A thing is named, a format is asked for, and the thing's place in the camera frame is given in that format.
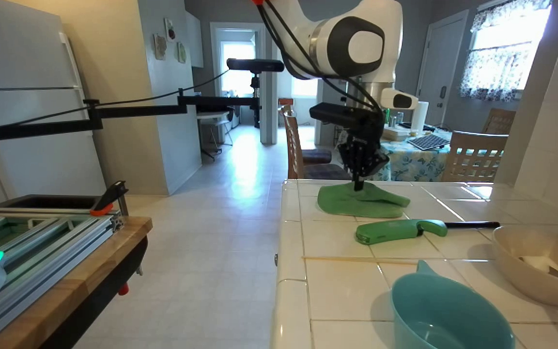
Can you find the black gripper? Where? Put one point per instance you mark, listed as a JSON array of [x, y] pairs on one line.
[[361, 152]]

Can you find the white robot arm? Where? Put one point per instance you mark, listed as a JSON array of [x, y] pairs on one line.
[[359, 47]]

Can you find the beige bowl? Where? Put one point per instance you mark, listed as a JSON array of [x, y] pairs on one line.
[[524, 255]]

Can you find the black camera on boom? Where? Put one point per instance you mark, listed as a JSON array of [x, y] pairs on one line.
[[255, 65]]

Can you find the wooden dining chair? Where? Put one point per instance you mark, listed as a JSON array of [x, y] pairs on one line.
[[474, 158]]

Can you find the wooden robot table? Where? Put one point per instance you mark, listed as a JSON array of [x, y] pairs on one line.
[[67, 311]]

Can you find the aluminium frame rails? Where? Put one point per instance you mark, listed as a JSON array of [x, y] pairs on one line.
[[42, 249]]

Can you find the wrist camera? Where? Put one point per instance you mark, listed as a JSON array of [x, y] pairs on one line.
[[342, 115]]

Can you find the white refrigerator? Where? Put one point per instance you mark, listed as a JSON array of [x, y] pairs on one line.
[[40, 78]]

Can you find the orange black clamp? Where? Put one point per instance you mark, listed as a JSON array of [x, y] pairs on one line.
[[110, 197]]

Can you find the blue plastic measuring cup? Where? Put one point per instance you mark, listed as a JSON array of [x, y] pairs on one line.
[[439, 313]]

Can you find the green towel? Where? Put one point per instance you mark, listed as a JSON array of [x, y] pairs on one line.
[[365, 202]]

